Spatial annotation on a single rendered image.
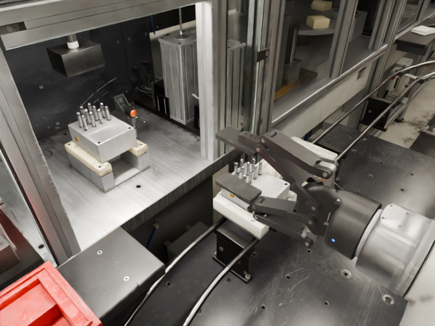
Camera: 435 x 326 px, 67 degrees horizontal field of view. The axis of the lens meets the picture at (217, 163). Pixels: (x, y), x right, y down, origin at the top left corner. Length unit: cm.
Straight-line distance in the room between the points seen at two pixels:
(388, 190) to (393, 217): 84
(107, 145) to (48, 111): 31
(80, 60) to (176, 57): 26
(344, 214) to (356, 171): 89
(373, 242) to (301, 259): 57
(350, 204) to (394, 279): 9
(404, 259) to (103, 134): 62
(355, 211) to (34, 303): 48
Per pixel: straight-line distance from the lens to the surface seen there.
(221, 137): 47
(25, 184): 56
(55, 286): 60
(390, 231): 39
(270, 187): 76
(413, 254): 39
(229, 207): 77
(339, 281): 94
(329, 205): 42
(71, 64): 74
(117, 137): 77
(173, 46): 90
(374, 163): 135
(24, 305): 62
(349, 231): 40
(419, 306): 40
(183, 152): 89
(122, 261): 66
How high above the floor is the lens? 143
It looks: 38 degrees down
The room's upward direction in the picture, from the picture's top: straight up
